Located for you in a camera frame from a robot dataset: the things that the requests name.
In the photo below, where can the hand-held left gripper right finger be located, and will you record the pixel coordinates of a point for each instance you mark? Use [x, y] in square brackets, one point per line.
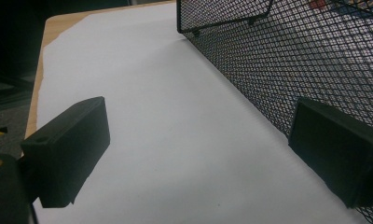
[337, 149]

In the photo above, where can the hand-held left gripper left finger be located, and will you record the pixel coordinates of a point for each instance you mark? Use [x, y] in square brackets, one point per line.
[66, 146]

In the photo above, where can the white table cover sheet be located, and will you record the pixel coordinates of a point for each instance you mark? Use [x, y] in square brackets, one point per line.
[175, 124]

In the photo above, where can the red object inside basket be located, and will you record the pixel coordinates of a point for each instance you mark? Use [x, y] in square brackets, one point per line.
[317, 3]

